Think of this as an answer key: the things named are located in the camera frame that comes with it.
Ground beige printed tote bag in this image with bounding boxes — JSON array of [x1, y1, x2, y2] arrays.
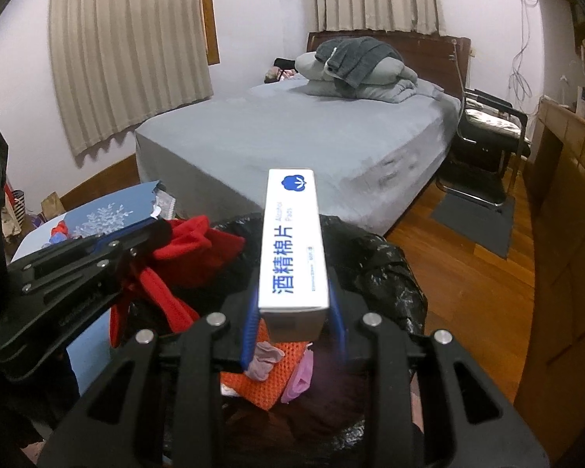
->
[[0, 195, 20, 239]]

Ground folded grey bedding pile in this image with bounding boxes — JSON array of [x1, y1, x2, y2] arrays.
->
[[306, 32, 470, 98]]

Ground light wooden cabinet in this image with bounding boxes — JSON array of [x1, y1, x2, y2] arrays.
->
[[514, 19, 585, 464]]

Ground wide beige curtain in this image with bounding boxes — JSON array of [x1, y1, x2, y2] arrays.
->
[[48, 0, 214, 157]]

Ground orange foam mesh net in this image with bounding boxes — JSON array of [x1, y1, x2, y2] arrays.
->
[[219, 339, 313, 410]]

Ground bed with grey sheet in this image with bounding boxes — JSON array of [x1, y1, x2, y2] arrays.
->
[[134, 77, 461, 237]]

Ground hanging wall cables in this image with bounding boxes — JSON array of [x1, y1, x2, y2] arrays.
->
[[507, 0, 539, 103]]

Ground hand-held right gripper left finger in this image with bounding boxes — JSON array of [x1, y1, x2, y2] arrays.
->
[[38, 292, 261, 468]]

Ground patterned chair cushion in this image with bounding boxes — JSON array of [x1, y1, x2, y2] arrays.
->
[[463, 107, 522, 132]]

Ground black-lined trash bin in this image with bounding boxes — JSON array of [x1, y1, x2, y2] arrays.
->
[[127, 212, 429, 468]]

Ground small grey pillow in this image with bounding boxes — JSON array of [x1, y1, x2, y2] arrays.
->
[[305, 78, 352, 98]]

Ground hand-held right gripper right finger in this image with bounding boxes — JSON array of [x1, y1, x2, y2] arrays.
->
[[328, 287, 549, 468]]

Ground black metal chair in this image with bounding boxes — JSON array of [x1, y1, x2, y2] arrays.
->
[[436, 89, 530, 210]]

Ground folded grey blanket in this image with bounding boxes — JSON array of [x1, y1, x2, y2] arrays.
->
[[358, 78, 444, 105]]

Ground dark grey towel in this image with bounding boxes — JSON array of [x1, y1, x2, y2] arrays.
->
[[316, 36, 403, 89]]

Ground red fleece cloth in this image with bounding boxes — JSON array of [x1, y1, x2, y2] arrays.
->
[[108, 215, 247, 349]]

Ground large grey pillow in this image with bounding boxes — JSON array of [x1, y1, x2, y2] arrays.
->
[[294, 51, 418, 83]]

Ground pale grey glove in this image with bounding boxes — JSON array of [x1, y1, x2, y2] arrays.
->
[[246, 341, 286, 381]]

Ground white cardboard box blue print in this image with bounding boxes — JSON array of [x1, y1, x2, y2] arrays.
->
[[257, 168, 331, 341]]

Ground wooden window frame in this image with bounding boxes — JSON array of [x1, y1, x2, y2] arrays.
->
[[197, 0, 221, 65]]

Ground grey floor mat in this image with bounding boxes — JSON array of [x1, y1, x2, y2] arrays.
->
[[430, 192, 516, 260]]

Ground pink wrapper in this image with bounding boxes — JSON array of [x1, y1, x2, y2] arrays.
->
[[280, 351, 316, 404]]

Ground blue tree-print tablecloth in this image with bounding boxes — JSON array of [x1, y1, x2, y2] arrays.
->
[[10, 181, 177, 395]]

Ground brown paper bag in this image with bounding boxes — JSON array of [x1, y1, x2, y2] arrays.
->
[[40, 191, 63, 220]]

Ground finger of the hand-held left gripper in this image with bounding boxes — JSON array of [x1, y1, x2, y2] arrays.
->
[[20, 245, 142, 298], [7, 219, 171, 278]]

